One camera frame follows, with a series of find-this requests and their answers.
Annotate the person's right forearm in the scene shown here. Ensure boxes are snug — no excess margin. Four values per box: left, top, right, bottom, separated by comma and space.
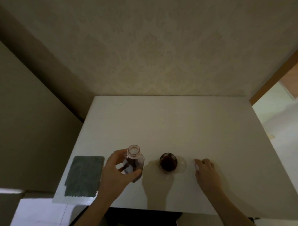
206, 188, 256, 226

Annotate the small drinking glass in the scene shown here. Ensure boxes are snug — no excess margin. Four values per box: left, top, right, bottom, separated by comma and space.
159, 152, 187, 174

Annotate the person's right hand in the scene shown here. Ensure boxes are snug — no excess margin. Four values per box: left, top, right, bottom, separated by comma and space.
194, 158, 223, 196

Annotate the grey-green wiping cloth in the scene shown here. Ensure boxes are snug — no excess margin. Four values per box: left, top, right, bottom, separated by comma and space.
64, 155, 105, 198

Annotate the white wooden table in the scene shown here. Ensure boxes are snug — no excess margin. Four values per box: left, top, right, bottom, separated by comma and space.
52, 95, 298, 219

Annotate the person's left forearm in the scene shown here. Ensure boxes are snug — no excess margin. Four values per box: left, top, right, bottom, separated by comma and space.
72, 186, 121, 226

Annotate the bottle of dark juice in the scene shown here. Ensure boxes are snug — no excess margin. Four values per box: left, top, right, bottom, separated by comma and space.
122, 144, 145, 183

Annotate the person's left hand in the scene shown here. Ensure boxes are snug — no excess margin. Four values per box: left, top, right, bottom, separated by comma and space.
99, 149, 142, 198

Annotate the wooden doorway frame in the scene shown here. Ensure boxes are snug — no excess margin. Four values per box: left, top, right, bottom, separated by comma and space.
249, 49, 298, 106

